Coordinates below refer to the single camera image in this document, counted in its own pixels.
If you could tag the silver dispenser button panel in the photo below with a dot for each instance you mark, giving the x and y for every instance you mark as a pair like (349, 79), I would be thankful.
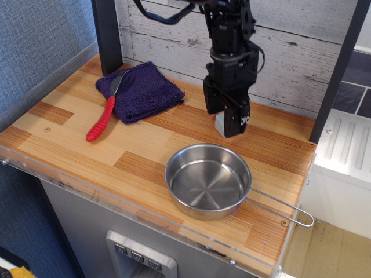
(133, 259)

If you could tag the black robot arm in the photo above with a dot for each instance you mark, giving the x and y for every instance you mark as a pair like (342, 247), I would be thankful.
(230, 24)

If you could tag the pale blue cube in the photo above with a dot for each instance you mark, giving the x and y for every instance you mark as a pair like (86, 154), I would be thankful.
(219, 124)

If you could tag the purple folded towel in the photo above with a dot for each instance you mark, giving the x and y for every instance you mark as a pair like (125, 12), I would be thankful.
(145, 92)

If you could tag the white ribbed side cabinet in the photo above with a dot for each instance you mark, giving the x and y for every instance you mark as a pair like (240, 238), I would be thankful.
(338, 184)

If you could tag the stainless steel pan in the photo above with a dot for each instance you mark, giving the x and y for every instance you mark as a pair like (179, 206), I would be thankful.
(210, 181)

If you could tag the red handled fork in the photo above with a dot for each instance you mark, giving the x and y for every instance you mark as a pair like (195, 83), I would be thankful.
(98, 128)

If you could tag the clear acrylic edge guard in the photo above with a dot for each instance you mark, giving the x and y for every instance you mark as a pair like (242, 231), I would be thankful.
(249, 242)

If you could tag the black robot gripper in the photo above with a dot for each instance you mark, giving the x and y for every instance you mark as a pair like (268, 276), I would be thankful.
(227, 84)

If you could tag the dark right frame post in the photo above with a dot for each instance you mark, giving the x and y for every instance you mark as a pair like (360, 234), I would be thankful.
(347, 48)

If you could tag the yellow object at corner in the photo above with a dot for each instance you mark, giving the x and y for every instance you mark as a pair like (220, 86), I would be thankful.
(21, 273)

